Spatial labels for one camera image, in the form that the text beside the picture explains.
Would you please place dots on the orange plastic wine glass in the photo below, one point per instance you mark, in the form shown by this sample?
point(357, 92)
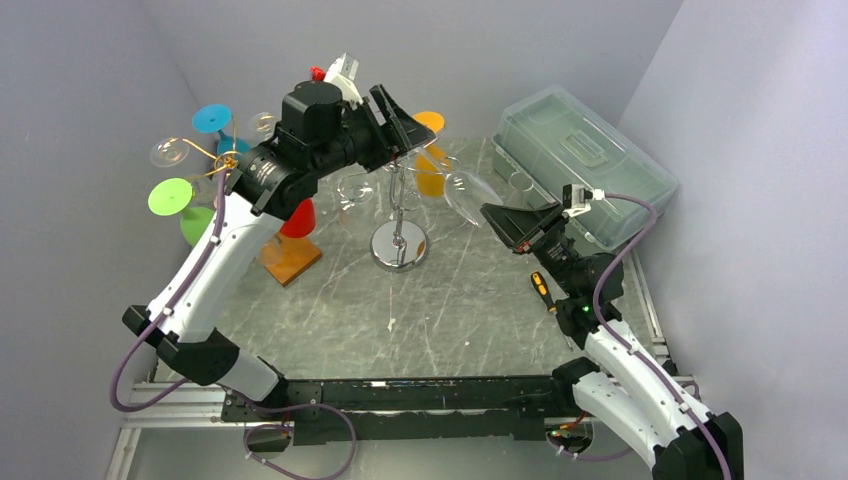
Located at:
point(432, 164)

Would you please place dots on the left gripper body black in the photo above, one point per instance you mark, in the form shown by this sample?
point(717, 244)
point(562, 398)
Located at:
point(370, 145)

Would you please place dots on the blue plastic wine glass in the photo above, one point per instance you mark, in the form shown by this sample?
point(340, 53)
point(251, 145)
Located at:
point(213, 119)

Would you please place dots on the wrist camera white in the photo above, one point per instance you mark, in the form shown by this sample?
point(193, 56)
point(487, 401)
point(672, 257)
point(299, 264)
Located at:
point(337, 81)
point(578, 199)

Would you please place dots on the orange black screwdriver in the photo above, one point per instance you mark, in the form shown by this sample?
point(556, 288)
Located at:
point(556, 308)

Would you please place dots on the clear glass on gold rack left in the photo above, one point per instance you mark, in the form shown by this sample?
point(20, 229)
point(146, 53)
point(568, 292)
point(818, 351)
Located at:
point(169, 152)

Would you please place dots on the green plastic wine glass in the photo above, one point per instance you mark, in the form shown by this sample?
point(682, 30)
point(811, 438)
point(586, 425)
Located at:
point(190, 200)

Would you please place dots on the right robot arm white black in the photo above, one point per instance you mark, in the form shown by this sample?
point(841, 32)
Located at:
point(616, 380)

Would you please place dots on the chrome wine glass rack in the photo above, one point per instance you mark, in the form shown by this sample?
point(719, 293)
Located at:
point(396, 243)

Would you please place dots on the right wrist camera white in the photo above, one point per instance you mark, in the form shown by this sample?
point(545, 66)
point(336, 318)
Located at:
point(578, 199)

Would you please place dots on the clear glass on gold rack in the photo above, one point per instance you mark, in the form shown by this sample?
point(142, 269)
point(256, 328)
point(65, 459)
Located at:
point(261, 127)
point(169, 152)
point(271, 253)

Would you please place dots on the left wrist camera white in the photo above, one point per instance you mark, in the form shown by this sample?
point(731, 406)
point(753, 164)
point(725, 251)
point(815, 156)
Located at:
point(337, 81)

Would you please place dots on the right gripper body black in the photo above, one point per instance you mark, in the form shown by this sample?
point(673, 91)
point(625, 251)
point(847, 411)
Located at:
point(552, 249)

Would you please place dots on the clear glass on gold rack front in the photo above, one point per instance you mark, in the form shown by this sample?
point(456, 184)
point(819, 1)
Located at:
point(271, 253)

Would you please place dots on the clear plastic storage box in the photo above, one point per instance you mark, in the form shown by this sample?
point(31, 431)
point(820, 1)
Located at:
point(557, 140)

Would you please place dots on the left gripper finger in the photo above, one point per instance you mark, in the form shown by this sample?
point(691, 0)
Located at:
point(409, 135)
point(391, 127)

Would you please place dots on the red plastic wine glass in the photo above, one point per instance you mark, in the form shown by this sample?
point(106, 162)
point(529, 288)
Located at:
point(301, 223)

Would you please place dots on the gold wine glass rack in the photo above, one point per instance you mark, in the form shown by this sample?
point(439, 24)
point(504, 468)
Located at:
point(218, 163)

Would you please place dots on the aluminium frame rail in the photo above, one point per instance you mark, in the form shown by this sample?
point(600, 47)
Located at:
point(614, 381)

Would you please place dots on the clear wine glass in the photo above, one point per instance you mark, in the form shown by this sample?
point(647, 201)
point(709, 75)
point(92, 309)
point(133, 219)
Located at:
point(357, 202)
point(466, 192)
point(521, 185)

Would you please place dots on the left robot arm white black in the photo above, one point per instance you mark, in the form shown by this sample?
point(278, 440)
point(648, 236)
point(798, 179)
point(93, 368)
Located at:
point(319, 132)

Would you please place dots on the clear glass on gold rack back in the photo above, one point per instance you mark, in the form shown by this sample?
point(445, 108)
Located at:
point(261, 127)

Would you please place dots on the orange wooden rack base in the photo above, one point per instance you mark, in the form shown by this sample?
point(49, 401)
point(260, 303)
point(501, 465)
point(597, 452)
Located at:
point(298, 256)

